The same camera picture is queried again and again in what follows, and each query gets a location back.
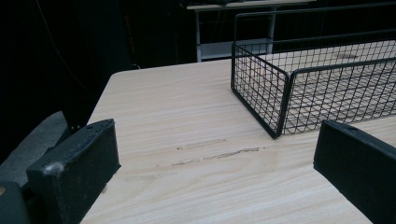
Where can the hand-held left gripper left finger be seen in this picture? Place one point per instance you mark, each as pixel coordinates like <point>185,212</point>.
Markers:
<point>77,168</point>

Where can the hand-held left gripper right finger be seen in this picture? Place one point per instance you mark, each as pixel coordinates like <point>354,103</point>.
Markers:
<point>361,165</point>

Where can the white metal shelf rack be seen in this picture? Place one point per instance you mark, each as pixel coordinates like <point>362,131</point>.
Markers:
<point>230,34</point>

